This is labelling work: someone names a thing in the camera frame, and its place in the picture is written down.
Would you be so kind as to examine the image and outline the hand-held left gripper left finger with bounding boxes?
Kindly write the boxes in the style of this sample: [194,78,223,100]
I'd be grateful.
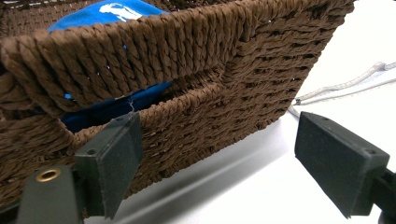
[74,111,144,220]

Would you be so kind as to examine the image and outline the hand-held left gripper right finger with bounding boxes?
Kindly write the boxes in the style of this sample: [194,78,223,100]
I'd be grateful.
[294,111,390,219]

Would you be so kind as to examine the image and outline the brown woven basket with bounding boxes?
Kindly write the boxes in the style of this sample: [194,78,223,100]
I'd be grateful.
[0,0,356,209]

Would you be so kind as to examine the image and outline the blue garment with white print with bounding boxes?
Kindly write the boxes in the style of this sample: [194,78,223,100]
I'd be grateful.
[47,0,174,134]

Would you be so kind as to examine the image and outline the white mesh garment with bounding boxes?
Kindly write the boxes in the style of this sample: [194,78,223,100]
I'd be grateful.
[287,61,396,119]

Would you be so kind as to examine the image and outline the white board table cover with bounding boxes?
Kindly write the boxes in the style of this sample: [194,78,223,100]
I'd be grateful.
[83,0,396,224]

